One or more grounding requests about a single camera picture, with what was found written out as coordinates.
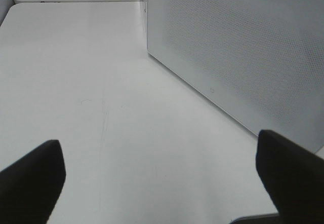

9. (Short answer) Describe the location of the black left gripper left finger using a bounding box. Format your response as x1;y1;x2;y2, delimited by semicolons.
1;140;66;223

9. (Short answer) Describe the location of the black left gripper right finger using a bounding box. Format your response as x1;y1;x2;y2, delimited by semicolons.
256;130;323;223

